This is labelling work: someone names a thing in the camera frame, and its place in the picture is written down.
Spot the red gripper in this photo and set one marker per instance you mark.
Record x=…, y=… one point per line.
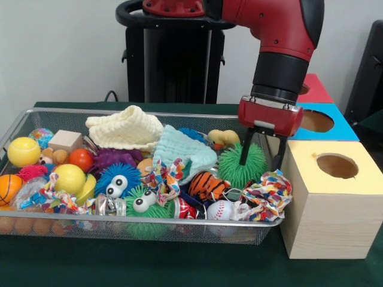
x=269, y=116

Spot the green spiky rubber ball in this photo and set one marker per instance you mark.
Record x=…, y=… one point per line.
x=233, y=170

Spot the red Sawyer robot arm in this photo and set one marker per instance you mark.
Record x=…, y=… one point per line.
x=284, y=30

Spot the shallow clear mesh bin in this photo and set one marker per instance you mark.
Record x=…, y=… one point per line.
x=209, y=231

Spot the wooden box with three holes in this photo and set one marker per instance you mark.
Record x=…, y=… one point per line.
x=329, y=224

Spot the yellow duck plush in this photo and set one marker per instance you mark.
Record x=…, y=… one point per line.
x=223, y=138

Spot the multicoloured patterned cloth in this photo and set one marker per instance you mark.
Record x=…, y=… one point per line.
x=263, y=197

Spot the orange striped tiger plush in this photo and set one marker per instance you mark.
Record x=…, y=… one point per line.
x=208, y=185

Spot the white toy baseball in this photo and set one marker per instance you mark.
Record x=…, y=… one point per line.
x=220, y=210

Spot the light blue waffle cloth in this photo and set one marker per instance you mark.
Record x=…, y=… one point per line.
x=182, y=149

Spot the dark green side table cloth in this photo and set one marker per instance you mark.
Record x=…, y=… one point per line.
x=374, y=122

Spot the green spiky ball with eyes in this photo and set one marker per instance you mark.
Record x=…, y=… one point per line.
x=143, y=203

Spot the cream waffle cloth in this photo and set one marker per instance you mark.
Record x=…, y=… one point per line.
x=128, y=128

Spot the blue spiky ball with eyes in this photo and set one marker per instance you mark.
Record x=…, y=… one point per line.
x=118, y=179

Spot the yellow tennis ball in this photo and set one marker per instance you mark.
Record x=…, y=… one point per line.
x=24, y=151

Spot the orange toy basketball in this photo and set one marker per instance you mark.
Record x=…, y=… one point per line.
x=9, y=189

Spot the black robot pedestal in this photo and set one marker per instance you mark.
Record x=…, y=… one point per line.
x=179, y=65

